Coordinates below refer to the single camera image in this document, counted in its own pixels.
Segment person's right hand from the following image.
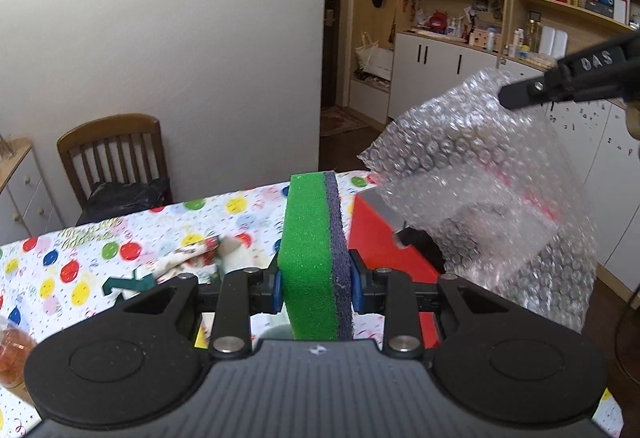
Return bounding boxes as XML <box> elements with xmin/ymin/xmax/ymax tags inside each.
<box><xmin>625</xmin><ymin>98</ymin><xmax>640</xmax><ymax>139</ymax></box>

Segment black plastic bag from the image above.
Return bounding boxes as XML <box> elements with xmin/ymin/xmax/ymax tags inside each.
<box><xmin>75</xmin><ymin>178</ymin><xmax>171</xmax><ymax>226</ymax></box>

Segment red and white cardboard box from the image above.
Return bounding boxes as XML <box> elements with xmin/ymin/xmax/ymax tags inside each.
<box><xmin>350</xmin><ymin>190</ymin><xmax>501</xmax><ymax>354</ymax></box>

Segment white drawer cabinet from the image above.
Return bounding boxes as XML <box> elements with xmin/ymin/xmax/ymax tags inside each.
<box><xmin>0</xmin><ymin>138</ymin><xmax>66</xmax><ymax>246</ymax></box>

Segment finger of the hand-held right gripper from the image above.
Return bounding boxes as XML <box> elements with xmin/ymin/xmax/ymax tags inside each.
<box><xmin>499</xmin><ymin>66</ymin><xmax>567</xmax><ymax>111</ymax></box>

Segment colourful printed pouch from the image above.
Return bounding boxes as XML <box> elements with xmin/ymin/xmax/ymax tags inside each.
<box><xmin>155</xmin><ymin>234</ymin><xmax>271</xmax><ymax>279</ymax></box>

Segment green and grey sponge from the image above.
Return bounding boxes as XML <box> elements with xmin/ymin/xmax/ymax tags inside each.
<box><xmin>277</xmin><ymin>172</ymin><xmax>357</xmax><ymax>341</ymax></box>

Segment balloon printed tablecloth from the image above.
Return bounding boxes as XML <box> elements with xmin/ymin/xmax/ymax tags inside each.
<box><xmin>0</xmin><ymin>170</ymin><xmax>626</xmax><ymax>438</ymax></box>

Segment dark green plastic clip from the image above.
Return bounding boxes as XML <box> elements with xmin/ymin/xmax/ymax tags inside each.
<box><xmin>102</xmin><ymin>269</ymin><xmax>157</xmax><ymax>295</ymax></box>

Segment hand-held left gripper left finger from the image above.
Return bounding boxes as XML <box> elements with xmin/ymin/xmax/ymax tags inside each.
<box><xmin>117</xmin><ymin>268</ymin><xmax>287</xmax><ymax>360</ymax></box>

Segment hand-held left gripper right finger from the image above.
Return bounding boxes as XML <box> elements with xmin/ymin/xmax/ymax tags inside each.
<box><xmin>347</xmin><ymin>248</ymin><xmax>506</xmax><ymax>360</ymax></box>

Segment white paper rolls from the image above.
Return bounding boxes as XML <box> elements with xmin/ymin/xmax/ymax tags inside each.
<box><xmin>540</xmin><ymin>25</ymin><xmax>568</xmax><ymax>58</ymax></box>

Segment white low cabinet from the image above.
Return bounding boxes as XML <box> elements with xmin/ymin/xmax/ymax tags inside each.
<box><xmin>350</xmin><ymin>30</ymin><xmax>640</xmax><ymax>299</ymax></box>

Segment dark entrance door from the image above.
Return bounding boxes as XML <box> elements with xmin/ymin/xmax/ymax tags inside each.
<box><xmin>320</xmin><ymin>0</ymin><xmax>358</xmax><ymax>111</ymax></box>

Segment wooden chair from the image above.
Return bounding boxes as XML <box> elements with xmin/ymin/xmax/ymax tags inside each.
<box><xmin>56</xmin><ymin>114</ymin><xmax>173</xmax><ymax>226</ymax></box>

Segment white tote bag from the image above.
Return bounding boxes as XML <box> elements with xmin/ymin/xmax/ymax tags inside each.
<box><xmin>355</xmin><ymin>32</ymin><xmax>395</xmax><ymax>79</ymax></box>

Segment patterned doormat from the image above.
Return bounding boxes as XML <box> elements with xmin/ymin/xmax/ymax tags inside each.
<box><xmin>320</xmin><ymin>106</ymin><xmax>368</xmax><ymax>137</ymax></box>

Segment orange translucent packet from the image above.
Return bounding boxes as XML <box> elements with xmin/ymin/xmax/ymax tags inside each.
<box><xmin>0</xmin><ymin>315</ymin><xmax>38</xmax><ymax>391</ymax></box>

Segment clear bubble wrap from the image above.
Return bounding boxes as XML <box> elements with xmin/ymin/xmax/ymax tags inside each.
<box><xmin>357</xmin><ymin>68</ymin><xmax>598</xmax><ymax>334</ymax></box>

